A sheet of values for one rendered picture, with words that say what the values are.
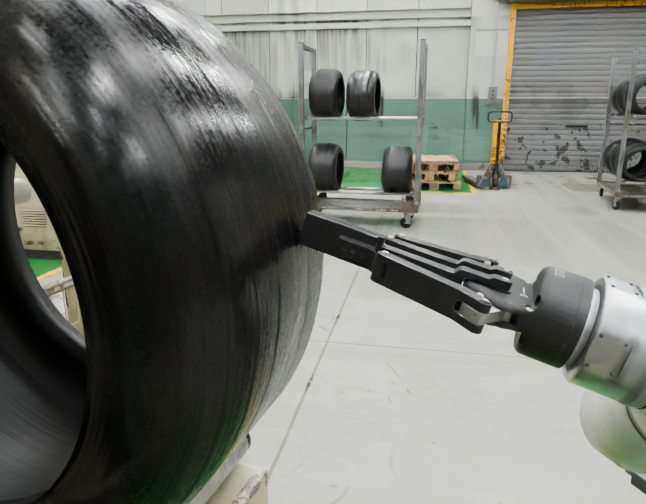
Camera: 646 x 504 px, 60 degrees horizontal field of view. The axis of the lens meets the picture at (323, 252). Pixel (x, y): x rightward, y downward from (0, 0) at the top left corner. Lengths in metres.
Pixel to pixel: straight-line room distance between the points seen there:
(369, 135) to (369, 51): 1.64
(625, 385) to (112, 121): 0.39
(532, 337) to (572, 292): 0.04
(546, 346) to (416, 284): 0.11
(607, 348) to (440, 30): 11.41
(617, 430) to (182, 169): 0.44
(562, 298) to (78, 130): 0.35
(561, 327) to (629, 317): 0.05
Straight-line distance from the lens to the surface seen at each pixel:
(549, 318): 0.44
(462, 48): 11.76
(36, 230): 5.38
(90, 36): 0.41
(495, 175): 9.05
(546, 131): 11.91
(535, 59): 11.86
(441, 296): 0.43
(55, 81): 0.39
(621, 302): 0.45
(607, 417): 0.60
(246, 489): 0.74
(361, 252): 0.46
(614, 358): 0.45
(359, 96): 5.97
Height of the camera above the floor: 1.32
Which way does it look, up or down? 15 degrees down
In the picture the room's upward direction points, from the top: straight up
